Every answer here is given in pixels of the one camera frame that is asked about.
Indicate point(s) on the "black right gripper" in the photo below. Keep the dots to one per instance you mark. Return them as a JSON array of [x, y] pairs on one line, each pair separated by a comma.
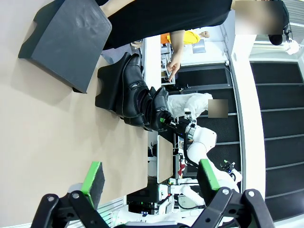
[[179, 127]]

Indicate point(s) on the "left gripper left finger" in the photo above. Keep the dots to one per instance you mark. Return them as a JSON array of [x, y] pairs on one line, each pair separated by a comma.
[[91, 185]]

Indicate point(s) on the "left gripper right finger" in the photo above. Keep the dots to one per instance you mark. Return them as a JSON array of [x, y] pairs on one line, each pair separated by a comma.
[[209, 185]]

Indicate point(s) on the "black shoe purple lining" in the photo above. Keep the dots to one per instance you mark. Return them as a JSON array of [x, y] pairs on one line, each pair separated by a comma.
[[131, 71], [160, 99]]

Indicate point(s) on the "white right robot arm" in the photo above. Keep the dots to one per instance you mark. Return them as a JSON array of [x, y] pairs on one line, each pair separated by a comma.
[[204, 137]]

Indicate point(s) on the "person's left forearm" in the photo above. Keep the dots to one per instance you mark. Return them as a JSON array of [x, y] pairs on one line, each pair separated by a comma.
[[177, 45]]

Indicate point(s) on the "person in white clothes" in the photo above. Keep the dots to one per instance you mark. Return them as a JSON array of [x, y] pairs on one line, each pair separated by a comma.
[[187, 104]]

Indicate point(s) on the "black shoe stand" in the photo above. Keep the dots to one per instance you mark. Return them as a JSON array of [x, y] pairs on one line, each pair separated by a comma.
[[109, 90], [71, 42]]

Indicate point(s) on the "person in black t-shirt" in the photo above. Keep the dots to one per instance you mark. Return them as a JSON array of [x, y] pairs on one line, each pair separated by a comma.
[[166, 16]]

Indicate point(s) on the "person's left hand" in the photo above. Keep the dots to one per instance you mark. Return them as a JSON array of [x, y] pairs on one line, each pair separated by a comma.
[[174, 67]]

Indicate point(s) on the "person's right hand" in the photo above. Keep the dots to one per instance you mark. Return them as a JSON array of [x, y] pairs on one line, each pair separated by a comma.
[[106, 7]]

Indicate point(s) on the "tan table board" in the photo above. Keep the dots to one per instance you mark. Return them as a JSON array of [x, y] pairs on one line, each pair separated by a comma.
[[165, 159]]

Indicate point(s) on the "white folding table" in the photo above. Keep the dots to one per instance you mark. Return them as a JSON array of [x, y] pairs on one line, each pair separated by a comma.
[[152, 59]]

